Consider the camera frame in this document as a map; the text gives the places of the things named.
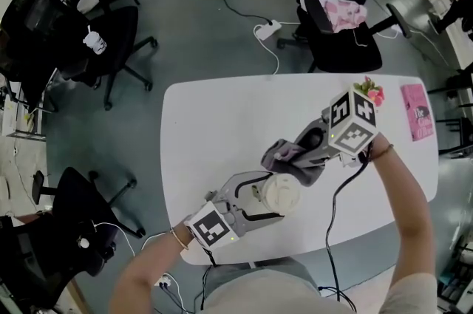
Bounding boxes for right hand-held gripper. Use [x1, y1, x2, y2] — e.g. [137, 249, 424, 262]
[294, 89, 379, 168]

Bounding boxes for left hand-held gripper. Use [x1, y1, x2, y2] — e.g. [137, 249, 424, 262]
[183, 171, 287, 251]

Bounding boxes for grey cloth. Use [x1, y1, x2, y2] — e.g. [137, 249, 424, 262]
[261, 137, 332, 188]

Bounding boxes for white paper cup with lid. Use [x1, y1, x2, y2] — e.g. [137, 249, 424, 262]
[252, 173, 302, 216]

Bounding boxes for person's left forearm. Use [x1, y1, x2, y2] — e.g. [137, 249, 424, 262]
[109, 222, 193, 314]

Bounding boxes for person's right forearm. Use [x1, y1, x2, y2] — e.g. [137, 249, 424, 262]
[369, 133, 439, 306]

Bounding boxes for pink potted flowers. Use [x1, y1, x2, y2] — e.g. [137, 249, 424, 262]
[353, 75, 385, 107]

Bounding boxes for person's beige shirt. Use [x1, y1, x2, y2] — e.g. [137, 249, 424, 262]
[199, 266, 439, 314]

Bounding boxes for pink book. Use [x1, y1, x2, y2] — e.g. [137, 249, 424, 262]
[401, 83, 435, 143]

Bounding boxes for pink patterned garment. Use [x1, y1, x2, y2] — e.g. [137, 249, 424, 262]
[298, 0, 369, 35]

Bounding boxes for dark dining chair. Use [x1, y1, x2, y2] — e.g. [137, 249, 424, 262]
[426, 70, 473, 158]

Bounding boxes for white plastic drink with straw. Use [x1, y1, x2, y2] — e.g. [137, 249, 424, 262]
[83, 25, 108, 55]

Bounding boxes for metal rack with clutter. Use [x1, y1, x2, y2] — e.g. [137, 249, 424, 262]
[0, 83, 47, 142]

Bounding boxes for black mesh office chair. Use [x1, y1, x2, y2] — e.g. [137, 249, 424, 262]
[0, 27, 60, 114]

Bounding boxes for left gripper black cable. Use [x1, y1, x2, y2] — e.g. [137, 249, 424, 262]
[194, 248, 217, 312]

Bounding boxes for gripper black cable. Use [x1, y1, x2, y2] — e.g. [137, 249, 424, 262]
[194, 248, 217, 312]
[324, 142, 374, 312]

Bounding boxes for brown cord bracelet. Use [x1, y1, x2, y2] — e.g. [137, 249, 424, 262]
[371, 143, 395, 160]

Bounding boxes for thin pale bracelet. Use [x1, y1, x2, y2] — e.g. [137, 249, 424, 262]
[169, 227, 189, 251]

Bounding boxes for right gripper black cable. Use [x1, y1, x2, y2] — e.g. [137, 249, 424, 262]
[324, 142, 374, 312]

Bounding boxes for white power cord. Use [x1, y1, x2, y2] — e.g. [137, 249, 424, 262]
[253, 27, 280, 76]

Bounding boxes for white charging cable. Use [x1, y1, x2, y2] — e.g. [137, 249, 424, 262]
[94, 222, 167, 258]

